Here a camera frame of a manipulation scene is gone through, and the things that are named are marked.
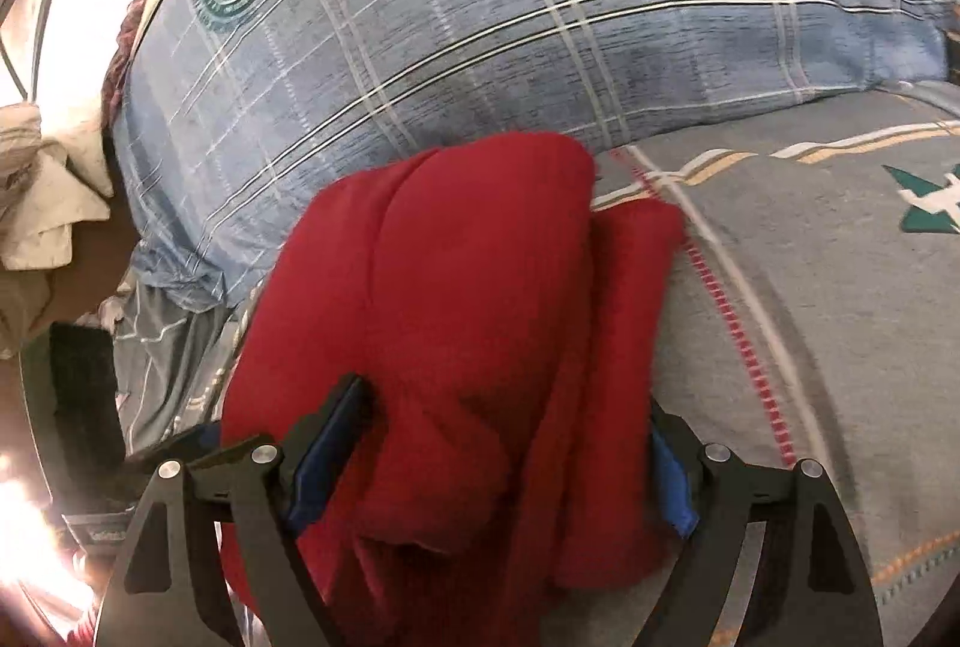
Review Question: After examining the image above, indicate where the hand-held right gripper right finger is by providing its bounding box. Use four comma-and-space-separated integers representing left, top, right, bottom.
636, 398, 880, 647

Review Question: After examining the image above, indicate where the red knit garment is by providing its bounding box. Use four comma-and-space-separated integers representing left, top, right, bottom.
217, 130, 689, 647

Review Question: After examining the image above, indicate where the blue plaid pillow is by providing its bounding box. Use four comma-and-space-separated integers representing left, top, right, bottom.
109, 0, 952, 312

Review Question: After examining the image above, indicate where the grey printed bedsheet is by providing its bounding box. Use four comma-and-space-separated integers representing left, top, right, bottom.
112, 79, 960, 647

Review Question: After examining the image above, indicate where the white crumpled cloth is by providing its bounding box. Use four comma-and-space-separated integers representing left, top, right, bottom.
0, 100, 119, 359

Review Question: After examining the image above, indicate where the person's left forearm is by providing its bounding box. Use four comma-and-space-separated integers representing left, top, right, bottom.
66, 606, 102, 647

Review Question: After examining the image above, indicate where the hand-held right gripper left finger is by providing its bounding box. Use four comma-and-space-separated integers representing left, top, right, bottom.
94, 374, 374, 647

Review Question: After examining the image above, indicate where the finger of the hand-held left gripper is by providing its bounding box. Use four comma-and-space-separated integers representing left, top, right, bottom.
124, 422, 224, 468

